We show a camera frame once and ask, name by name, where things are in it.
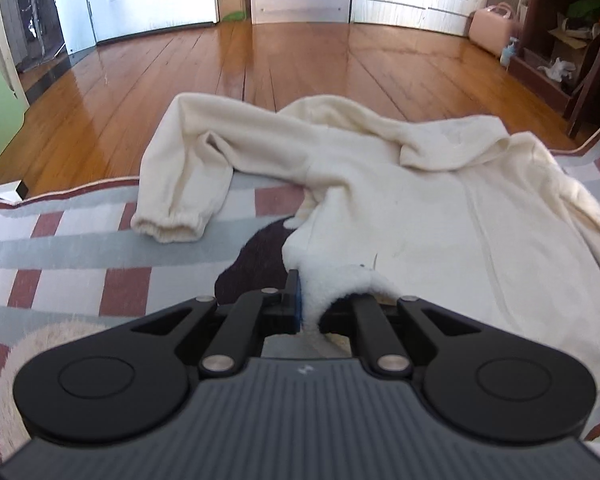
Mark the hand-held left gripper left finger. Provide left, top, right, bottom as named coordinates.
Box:
left=125, top=270, right=302, bottom=377

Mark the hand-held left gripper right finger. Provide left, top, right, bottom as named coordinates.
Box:
left=351, top=294, right=482, bottom=377

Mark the cream hoodie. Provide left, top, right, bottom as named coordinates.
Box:
left=130, top=92, right=600, bottom=376

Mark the dark cloth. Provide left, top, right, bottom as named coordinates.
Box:
left=214, top=219, right=303, bottom=308

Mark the checked rug with brown border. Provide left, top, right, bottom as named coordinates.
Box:
left=0, top=110, right=600, bottom=466

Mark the person's fluffy beige clothing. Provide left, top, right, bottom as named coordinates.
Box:
left=0, top=322, right=111, bottom=466

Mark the blue spray bottle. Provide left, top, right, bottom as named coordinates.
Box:
left=500, top=37, right=522, bottom=68

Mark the pink case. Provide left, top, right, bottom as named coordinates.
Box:
left=467, top=2, right=521, bottom=58

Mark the crumpled white paper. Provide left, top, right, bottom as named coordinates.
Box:
left=537, top=57, right=578, bottom=81

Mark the small white box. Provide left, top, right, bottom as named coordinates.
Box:
left=0, top=180, right=29, bottom=204

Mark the dark wooden shelf unit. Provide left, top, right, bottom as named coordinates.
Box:
left=507, top=0, right=600, bottom=138

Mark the green bag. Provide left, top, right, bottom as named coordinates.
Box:
left=566, top=0, right=600, bottom=21

